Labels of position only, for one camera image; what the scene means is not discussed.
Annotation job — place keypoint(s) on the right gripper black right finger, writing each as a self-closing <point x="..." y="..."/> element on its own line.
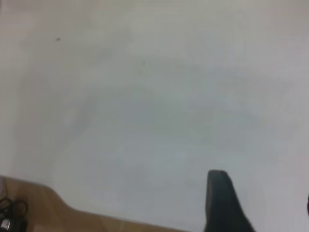
<point x="308" y="205"/>

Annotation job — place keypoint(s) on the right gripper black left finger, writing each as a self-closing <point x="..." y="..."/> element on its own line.
<point x="220" y="205"/>

